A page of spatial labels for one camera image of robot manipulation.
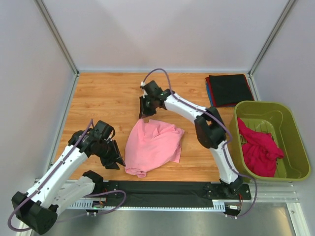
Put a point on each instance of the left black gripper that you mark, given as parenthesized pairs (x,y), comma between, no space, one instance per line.
(113,152)

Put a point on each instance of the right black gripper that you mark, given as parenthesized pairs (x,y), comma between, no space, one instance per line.
(144,105)

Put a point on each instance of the pink t-shirt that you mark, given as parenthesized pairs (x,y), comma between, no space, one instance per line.
(150,145)

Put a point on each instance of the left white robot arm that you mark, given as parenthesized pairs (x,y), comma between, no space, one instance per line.
(40,206)

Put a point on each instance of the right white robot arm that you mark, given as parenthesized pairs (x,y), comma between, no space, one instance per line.
(209,127)

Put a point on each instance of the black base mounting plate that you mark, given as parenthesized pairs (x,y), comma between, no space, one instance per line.
(171,193)

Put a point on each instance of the folded blue t-shirt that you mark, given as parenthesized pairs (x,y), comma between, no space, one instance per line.
(209,94)

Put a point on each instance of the magenta t-shirt in bin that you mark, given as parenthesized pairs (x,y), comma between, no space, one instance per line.
(260,152)

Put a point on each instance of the olive green plastic bin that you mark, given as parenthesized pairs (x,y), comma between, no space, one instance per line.
(277,120)

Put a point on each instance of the slotted grey cable duct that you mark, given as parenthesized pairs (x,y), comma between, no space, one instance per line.
(89,205)

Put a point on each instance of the left aluminium frame post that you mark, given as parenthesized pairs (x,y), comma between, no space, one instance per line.
(55,33)

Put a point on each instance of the aluminium frame post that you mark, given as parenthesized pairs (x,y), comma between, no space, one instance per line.
(272,35)
(55,33)

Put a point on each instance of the right aluminium frame post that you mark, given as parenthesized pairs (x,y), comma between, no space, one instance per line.
(272,35)

